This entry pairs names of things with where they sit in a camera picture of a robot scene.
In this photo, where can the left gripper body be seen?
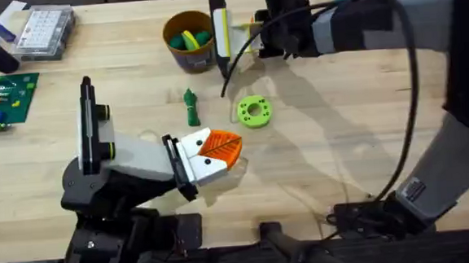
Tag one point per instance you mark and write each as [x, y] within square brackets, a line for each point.
[142, 157]

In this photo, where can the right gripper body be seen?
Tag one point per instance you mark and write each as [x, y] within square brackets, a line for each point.
[289, 22]

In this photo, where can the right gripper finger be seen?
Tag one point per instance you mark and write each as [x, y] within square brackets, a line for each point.
[240, 39]
[256, 36]

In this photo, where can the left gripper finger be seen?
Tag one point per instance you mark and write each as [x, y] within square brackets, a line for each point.
[196, 144]
[210, 169]

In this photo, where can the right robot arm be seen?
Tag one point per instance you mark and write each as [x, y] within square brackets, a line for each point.
[437, 176]

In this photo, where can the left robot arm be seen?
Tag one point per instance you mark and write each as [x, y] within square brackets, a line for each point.
[98, 246]

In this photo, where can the green toy vegetable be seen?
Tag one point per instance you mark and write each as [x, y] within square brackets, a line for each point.
[191, 109]

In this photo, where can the black right wrist plate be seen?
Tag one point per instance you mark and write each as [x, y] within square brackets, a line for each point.
[220, 34]

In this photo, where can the black wrist plate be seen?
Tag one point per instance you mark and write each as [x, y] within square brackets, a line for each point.
[88, 128]
[220, 34]

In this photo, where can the brown tub with toys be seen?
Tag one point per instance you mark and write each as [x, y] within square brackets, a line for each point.
[190, 40]

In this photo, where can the black left wrist plate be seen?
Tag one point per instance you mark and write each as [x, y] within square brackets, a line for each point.
[88, 128]

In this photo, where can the green disc with holes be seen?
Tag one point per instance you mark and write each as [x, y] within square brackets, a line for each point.
[264, 115]

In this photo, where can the black padded tube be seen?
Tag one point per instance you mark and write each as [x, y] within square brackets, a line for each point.
[290, 242]

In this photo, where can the green board with blocks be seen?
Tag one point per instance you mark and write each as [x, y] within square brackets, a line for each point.
[16, 96]

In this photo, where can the clear plastic parts box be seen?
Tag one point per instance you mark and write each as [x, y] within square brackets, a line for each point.
[45, 33]

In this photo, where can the white box with blue strip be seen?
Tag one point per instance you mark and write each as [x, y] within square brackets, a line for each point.
[7, 17]

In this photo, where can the black rail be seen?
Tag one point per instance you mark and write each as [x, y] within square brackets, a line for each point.
[409, 251]

